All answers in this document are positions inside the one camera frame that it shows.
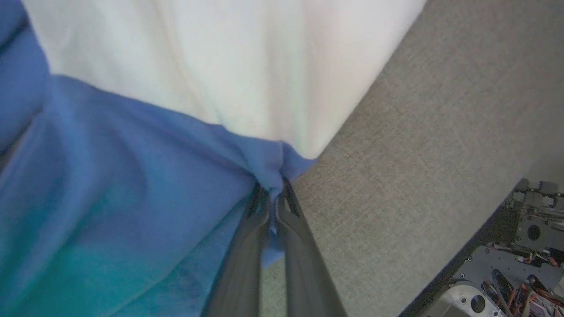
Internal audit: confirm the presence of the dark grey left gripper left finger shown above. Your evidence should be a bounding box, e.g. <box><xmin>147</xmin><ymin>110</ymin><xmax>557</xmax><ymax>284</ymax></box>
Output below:
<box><xmin>200</xmin><ymin>183</ymin><xmax>271</xmax><ymax>317</ymax></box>

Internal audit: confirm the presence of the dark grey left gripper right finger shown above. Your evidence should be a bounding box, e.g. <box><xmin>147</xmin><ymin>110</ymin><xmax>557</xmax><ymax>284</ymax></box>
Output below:
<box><xmin>275</xmin><ymin>177</ymin><xmax>348</xmax><ymax>317</ymax></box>

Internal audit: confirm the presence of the blue and white cloth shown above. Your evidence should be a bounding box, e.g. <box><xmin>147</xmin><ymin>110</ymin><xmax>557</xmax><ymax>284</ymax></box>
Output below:
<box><xmin>0</xmin><ymin>0</ymin><xmax>428</xmax><ymax>317</ymax></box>

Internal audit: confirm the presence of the grey robot base with cables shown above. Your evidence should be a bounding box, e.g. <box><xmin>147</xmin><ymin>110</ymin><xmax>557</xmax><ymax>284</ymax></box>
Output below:
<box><xmin>421</xmin><ymin>178</ymin><xmax>564</xmax><ymax>317</ymax></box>

